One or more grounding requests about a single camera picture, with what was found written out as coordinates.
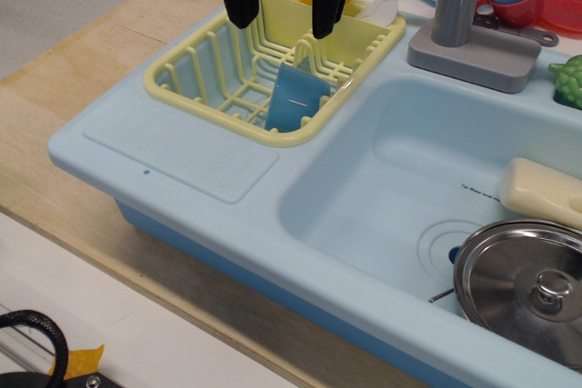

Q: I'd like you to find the blue plastic cup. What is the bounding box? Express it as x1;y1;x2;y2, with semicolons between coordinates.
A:
265;64;331;133

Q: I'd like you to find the white plastic spatula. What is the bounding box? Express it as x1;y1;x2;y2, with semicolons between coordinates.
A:
356;0;398;26

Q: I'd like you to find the yellow plastic dish rack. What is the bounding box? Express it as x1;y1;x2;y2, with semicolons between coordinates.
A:
143;0;406;147

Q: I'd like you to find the grey toy faucet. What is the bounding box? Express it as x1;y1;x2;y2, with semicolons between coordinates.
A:
407;0;541;94

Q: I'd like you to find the red toy pot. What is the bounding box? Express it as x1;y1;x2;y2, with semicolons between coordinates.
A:
476;0;549;28

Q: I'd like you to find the grey toy utensil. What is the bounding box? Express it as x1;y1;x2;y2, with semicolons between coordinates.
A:
473;15;559;47

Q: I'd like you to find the red plastic plate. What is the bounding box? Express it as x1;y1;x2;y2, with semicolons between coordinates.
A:
541;0;582;35

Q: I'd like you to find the green toy vegetable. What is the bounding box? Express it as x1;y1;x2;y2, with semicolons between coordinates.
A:
547;55;582;110

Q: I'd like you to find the light blue toy sink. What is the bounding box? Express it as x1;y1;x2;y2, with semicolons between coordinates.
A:
47;40;581;387

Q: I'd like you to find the cream plastic soap bottle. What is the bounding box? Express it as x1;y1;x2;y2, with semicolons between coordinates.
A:
499;158;581;229

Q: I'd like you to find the steel pot lid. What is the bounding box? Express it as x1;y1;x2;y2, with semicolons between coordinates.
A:
427;218;582;368

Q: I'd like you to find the yellow tape piece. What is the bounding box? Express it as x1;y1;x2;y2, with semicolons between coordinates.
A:
64;344;105;381

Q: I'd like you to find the black braided cable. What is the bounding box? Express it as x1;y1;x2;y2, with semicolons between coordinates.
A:
0;309;69;388

